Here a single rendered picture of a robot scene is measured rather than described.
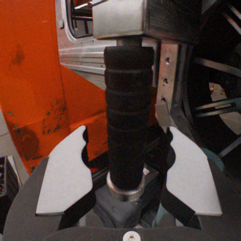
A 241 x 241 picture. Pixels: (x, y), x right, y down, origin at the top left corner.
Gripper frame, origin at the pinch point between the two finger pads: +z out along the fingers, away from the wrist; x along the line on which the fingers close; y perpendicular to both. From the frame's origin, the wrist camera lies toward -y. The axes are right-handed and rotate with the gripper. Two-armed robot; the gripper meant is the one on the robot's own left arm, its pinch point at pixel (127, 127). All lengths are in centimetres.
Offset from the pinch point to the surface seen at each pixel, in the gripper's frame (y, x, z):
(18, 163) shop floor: 83, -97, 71
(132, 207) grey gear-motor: 42.6, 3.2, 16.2
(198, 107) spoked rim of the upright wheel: 7.6, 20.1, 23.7
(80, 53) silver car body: -4, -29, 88
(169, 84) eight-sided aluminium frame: 0.7, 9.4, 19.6
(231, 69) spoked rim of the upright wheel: -4.0, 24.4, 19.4
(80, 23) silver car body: -52, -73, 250
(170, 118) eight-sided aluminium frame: 8.4, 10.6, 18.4
